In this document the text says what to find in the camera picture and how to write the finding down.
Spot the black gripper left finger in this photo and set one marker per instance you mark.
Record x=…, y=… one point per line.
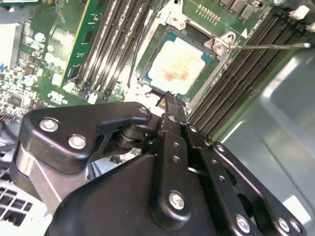
x=61, y=137

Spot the thin metal locking lever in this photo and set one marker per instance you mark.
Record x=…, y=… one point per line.
x=270, y=46
x=131, y=73

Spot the silver square CPU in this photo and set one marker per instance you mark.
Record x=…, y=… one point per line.
x=177, y=64

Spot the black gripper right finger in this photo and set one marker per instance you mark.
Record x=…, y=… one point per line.
x=246, y=179

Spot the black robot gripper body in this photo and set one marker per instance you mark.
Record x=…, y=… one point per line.
x=110, y=209

